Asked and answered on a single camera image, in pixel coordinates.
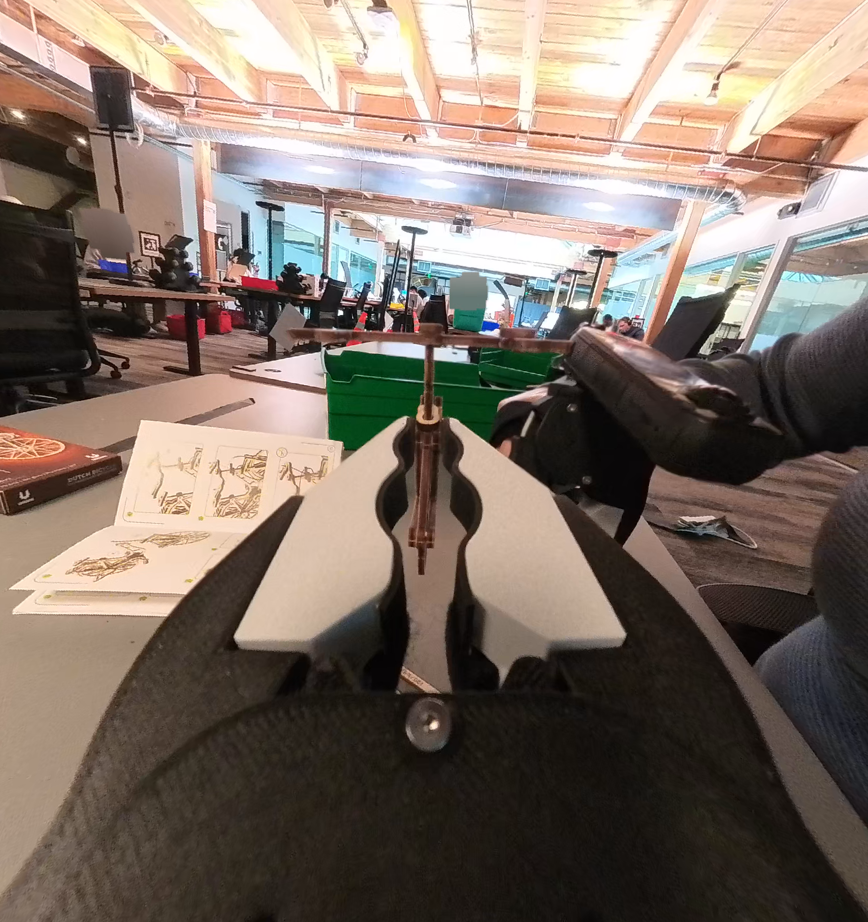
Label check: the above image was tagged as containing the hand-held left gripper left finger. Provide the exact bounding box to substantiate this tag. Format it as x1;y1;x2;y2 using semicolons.
232;416;416;668

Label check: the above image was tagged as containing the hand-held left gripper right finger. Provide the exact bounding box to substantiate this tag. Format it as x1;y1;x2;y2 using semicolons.
447;416;629;683

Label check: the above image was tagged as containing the wooden handlebar assembly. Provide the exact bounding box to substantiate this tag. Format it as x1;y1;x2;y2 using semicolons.
287;324;575;577

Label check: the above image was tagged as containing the person's right forearm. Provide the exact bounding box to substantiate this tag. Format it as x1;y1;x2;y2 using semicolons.
682;277;868;469

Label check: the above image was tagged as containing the brown model kit box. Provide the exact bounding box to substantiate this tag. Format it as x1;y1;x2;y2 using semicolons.
0;414;123;516

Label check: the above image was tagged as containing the black high-back chair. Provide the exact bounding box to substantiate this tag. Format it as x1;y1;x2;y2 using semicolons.
653;284;743;361

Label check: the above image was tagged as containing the black floor lamp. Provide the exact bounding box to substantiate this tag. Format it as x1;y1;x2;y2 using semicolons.
587;248;620;312
401;225;429;289
255;202;285;282

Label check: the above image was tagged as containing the blue face mask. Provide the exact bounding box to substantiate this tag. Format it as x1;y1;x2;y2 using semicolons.
650;513;759;552

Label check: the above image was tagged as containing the white instruction booklet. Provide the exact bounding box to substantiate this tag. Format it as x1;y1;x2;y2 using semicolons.
12;420;344;617

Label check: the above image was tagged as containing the black mesh chair seat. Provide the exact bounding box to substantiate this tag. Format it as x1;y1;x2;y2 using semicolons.
697;582;820;638

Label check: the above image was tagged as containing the person's torso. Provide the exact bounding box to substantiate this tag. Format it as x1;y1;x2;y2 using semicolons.
757;447;868;858

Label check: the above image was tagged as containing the dark wooden desk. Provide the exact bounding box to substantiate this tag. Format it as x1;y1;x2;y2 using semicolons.
79;277;236;376

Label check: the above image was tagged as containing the black mesh office chair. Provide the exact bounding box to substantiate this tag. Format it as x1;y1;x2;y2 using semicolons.
0;194;128;404

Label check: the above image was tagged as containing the black speaker on stand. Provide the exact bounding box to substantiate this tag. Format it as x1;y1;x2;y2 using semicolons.
89;66;135;213

